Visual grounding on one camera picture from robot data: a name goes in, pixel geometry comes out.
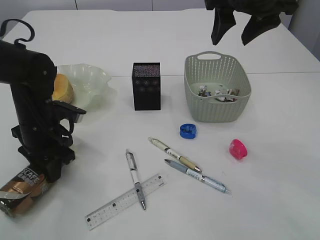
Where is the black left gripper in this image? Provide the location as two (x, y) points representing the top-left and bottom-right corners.
(11, 119), (75, 183)

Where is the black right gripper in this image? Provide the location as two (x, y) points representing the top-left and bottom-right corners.
(204, 0), (299, 46)

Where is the brown coffee bottle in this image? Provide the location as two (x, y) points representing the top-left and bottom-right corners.
(0, 166), (51, 218)

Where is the small paper ball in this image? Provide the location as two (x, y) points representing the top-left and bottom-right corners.
(198, 85), (212, 97)

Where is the large paper ball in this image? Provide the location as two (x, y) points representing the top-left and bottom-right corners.
(214, 88), (240, 103)

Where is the yellow bread loaf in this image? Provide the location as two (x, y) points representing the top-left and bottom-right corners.
(52, 73), (74, 104)

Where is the pink pencil sharpener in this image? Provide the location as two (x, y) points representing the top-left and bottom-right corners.
(229, 139), (248, 160)

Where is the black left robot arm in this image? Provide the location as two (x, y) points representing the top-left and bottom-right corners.
(0, 41), (86, 183)

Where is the green plastic basket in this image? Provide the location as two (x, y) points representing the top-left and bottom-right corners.
(184, 51), (252, 123)

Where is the white grey pen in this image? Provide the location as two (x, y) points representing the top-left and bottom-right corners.
(125, 149), (147, 211)

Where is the black mesh pen holder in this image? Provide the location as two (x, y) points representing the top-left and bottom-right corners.
(131, 62), (161, 111)

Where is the blue pencil sharpener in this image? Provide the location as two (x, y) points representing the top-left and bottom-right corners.
(179, 123), (197, 139)

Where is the beige grip pen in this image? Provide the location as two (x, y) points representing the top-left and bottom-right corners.
(148, 137), (202, 173)

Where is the light blue pen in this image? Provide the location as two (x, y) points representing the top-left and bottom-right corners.
(164, 159), (232, 195)

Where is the clear plastic ruler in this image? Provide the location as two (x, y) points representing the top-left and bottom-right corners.
(84, 173), (167, 231)

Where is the translucent green wavy bowl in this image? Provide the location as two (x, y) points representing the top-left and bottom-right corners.
(57, 63), (112, 112)

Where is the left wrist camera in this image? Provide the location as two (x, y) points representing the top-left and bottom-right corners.
(52, 100), (87, 123)

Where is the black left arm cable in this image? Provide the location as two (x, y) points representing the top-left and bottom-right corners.
(0, 19), (35, 47)

